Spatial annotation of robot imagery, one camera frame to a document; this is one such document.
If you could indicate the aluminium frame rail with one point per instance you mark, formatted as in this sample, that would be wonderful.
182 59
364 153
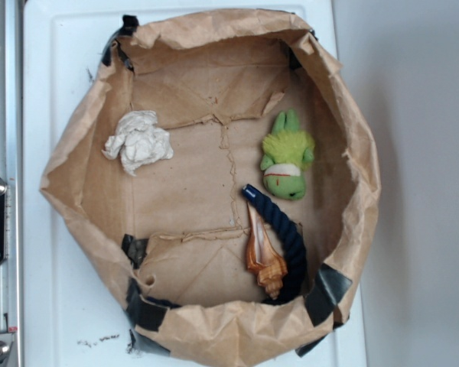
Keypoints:
11 26

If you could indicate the orange conch shell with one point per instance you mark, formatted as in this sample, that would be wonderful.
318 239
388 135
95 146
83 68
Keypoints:
262 259

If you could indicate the green plush toy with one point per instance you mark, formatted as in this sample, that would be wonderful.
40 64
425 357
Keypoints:
288 151

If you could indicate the white paper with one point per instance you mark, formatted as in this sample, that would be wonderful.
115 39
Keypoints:
138 141

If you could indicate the brown paper bag bin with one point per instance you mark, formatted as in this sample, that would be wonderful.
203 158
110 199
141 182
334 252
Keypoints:
170 243

